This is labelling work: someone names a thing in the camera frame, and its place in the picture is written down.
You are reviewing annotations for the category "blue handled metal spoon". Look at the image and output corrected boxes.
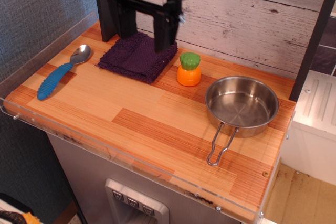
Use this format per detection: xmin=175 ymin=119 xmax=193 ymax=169
xmin=37 ymin=45 xmax=91 ymax=101

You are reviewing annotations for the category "orange black object corner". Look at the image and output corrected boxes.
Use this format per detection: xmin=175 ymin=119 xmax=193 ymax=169
xmin=1 ymin=210 xmax=41 ymax=224

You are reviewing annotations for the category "grey toy fridge cabinet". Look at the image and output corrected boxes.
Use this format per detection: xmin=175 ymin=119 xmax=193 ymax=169
xmin=47 ymin=134 xmax=238 ymax=223

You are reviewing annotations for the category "clear acrylic table guard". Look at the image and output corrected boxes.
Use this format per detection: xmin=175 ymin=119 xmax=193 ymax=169
xmin=2 ymin=12 xmax=295 ymax=223

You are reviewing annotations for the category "silver dispenser button panel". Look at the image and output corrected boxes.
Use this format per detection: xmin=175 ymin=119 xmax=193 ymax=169
xmin=105 ymin=178 xmax=170 ymax=224

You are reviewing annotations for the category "black vertical post right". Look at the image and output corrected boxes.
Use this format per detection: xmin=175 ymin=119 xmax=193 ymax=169
xmin=289 ymin=0 xmax=335 ymax=102

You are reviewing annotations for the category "black vertical post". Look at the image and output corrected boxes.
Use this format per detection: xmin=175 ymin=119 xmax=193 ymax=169
xmin=289 ymin=0 xmax=335 ymax=102
xmin=96 ymin=0 xmax=117 ymax=42

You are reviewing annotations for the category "black vertical post left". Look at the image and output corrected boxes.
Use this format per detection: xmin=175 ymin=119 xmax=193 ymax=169
xmin=96 ymin=0 xmax=117 ymax=42

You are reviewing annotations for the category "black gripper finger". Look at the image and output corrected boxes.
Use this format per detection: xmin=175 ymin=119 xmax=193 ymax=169
xmin=153 ymin=10 xmax=181 ymax=52
xmin=108 ymin=0 xmax=137 ymax=39

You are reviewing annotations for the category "stainless steel pot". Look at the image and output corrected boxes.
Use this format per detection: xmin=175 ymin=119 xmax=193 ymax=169
xmin=205 ymin=76 xmax=279 ymax=166

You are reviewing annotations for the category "white toy sink unit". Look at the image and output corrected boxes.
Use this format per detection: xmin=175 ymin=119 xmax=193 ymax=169
xmin=280 ymin=71 xmax=335 ymax=185

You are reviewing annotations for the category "dark purple cloth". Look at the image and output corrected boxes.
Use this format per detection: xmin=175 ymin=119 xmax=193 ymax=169
xmin=97 ymin=32 xmax=178 ymax=84

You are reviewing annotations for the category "orange toy carrot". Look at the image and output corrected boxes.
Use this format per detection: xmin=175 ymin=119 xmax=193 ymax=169
xmin=176 ymin=52 xmax=202 ymax=87

